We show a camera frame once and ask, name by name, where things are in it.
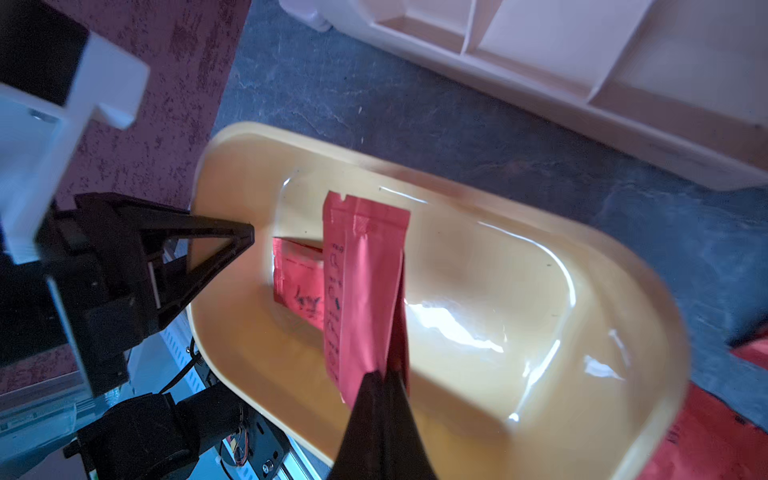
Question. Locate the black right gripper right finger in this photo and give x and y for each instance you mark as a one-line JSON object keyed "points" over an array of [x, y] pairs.
{"points": [[406, 457]]}

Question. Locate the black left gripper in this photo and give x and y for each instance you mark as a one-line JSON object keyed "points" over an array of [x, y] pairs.
{"points": [[90, 264]]}

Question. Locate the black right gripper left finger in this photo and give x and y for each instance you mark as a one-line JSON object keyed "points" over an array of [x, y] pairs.
{"points": [[363, 448]]}

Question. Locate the red tea bag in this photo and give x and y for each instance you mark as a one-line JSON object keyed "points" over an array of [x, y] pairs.
{"points": [[298, 280], [709, 440], [364, 306]]}

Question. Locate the yellow plastic storage box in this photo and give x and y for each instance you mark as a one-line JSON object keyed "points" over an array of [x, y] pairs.
{"points": [[540, 347]]}

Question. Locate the beige plastic desk organizer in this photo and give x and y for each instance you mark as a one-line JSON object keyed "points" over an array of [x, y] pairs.
{"points": [[679, 84]]}

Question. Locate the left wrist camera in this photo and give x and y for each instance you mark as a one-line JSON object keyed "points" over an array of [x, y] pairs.
{"points": [[56, 77]]}

